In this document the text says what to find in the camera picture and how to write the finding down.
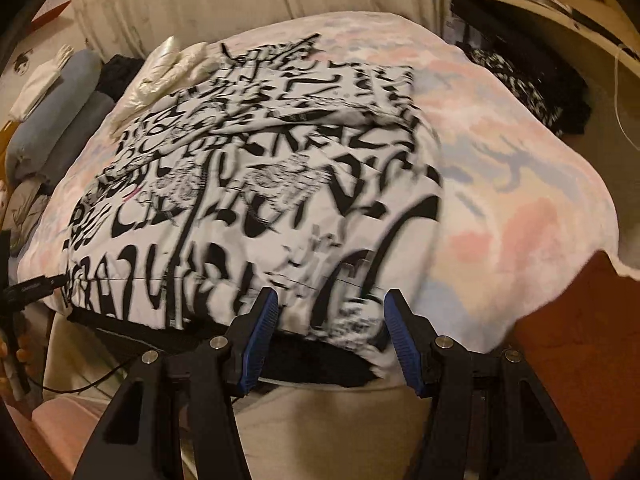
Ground grey rolled bedding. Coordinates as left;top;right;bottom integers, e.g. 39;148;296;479
45;91;118;181

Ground red wall shelf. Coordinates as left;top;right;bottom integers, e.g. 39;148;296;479
29;0;72;32

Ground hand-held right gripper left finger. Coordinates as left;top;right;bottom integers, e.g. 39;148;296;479
75;287;280;480

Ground black cable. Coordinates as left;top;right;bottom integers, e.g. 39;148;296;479
42;354;151;394

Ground beige folded bedding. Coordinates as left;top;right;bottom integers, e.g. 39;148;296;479
0;180;53;256

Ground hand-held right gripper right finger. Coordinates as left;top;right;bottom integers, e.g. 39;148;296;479
384;288;586;480

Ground beige bed sheet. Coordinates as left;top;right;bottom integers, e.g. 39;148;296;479
40;310;451;480

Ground pastel patterned blanket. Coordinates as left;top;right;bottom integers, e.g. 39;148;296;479
15;10;640;361

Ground wooden shelf unit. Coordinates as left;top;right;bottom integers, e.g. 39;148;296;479
449;0;640;176

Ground blue-grey rolled bedding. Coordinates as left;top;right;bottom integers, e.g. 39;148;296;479
10;50;104;181

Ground white shiny puffer jacket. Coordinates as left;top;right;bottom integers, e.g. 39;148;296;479
107;35;222;127

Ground person's left hand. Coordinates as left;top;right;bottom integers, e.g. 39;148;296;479
0;340;34;397

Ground white cable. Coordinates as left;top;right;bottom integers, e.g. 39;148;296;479
614;44;640;152

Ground black and white printed jacket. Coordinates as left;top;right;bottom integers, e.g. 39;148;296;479
61;32;447;387

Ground black patterned cloth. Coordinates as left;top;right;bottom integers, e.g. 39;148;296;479
464;45;592;137

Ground black crumpled cloth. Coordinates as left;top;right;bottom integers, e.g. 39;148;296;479
97;55;147;97

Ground white folded cloth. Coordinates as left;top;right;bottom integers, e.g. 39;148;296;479
9;45;77;122

